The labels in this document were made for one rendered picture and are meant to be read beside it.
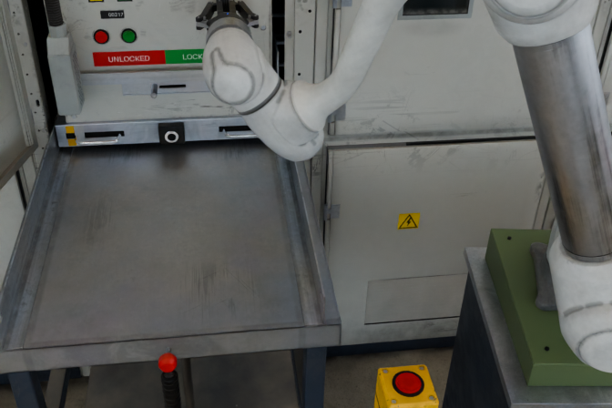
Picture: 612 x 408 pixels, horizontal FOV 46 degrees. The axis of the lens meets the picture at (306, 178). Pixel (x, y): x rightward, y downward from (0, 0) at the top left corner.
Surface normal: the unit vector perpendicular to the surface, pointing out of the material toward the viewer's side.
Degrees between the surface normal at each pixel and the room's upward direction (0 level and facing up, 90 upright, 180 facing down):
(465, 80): 90
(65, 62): 90
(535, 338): 4
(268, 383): 0
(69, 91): 90
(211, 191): 0
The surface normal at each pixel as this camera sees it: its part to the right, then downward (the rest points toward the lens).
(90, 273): 0.02, -0.83
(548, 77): -0.38, 0.61
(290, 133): -0.01, 0.68
